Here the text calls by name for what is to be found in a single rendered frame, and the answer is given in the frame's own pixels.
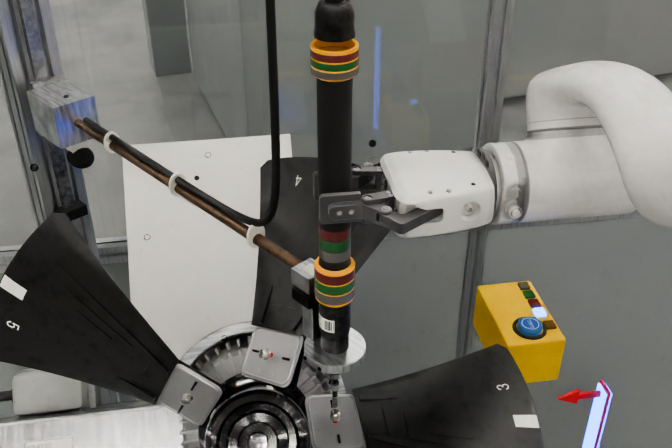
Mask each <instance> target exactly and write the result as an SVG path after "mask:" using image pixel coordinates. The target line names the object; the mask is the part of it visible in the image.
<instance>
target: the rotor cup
mask: <svg viewBox="0 0 672 448"><path fill-rule="evenodd" d="M221 385H223V386H225V387H226V388H225V390H224V392H223V393H222V395H221V397H220V398H219V400H218V401H217V403H216V404H215V406H214V408H213V409H212V411H211V412H210V414H209V415H208V417H207V419H206V420H205V422H204V423H203V425H199V427H198V437H199V444H200V448H250V447H249V440H250V438H251V436H252V435H254V434H257V433H260V434H263V435H264V436H265V437H266V438H267V442H268V443H267V447H266V448H311V432H310V427H309V424H308V421H307V418H306V412H305V405H304V402H305V399H306V397H305V396H304V394H303V393H302V392H301V390H300V389H299V388H298V387H297V388H296V390H291V389H288V388H282V387H279V386H276V385H272V384H269V383H266V382H262V381H259V380H256V379H253V378H249V377H246V376H244V375H243V374H242V372H241V373H238V374H236V375H233V376H231V377H230V378H228V379H226V380H225V381H223V382H222V383H221ZM267 385H268V386H272V387H273V389H269V388H267ZM214 409H215V411H214V413H213V415H212V417H211V418H210V416H211V414H212V412H213V410H214Z"/></svg>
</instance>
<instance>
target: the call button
mask: <svg viewBox="0 0 672 448"><path fill-rule="evenodd" d="M518 319H519V320H518V324H517V329H518V331H519V332H521V333H522V334H524V335H527V336H538V335H540V334H541V332H542V329H543V325H542V323H541V322H540V321H539V320H538V319H537V318H536V317H529V316H527V317H522V318H518Z"/></svg>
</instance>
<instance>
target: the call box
mask: <svg viewBox="0 0 672 448"><path fill-rule="evenodd" d="M521 282H528V284H529V286H530V287H531V288H530V290H532V291H533V292H534V294H535V295H536V297H535V298H533V299H536V298H537V299H538V300H539V302H540V304H541V307H543V309H544V310H545V312H546V316H543V317H536V316H535V314H534V312H533V308H531V307H530V305H529V304H528V302H527V301H528V299H525V297H524V295H523V293H522V292H523V291H525V290H522V291H521V290H520V288H519V287H518V285H517V284H518V282H511V283H501V284H491V285H481V286H478V287H477V292H476V301H475V309H474V317H473V325H474V328H475V330H476V332H477V334H478V336H479V338H480V340H481V342H482V345H483V347H484V348H487V347H489V346H492V345H494V344H499V345H501V346H503V347H506V348H507V349H508V350H509V352H510V353H511V355H512V357H513V358H514V360H515V362H516V364H517V366H518V367H519V369H520V371H521V373H522V375H523V378H524V380H525V382H526V383H531V382H539V381H548V380H556V379H558V376H559V371H560V366H561V361H562V356H563V351H564V347H565V342H566V340H565V337H564V336H563V334H562V332H561V331H560V329H559V328H558V326H557V324H556V323H555V321H554V319H553V318H552V316H551V314H550V313H549V311H548V310H547V308H546V306H545V305H544V303H543V301H542V300H541V298H540V297H539V295H538V293H537V292H536V290H535V288H534V287H533V285H532V283H531V282H530V281H521ZM541 307H536V308H541ZM527 316H529V317H536V318H537V319H538V320H539V321H540V322H541V323H542V322H543V321H545V320H553V321H554V323H555V324H556V326H557V328H556V329H551V330H547V329H546V328H545V326H544V325H543V323H542V325H543V329H542V332H541V334H540V335H538V336H527V335H524V334H522V333H521V332H519V331H518V329H517V324H518V320H519V319H518V318H522V317H527Z"/></svg>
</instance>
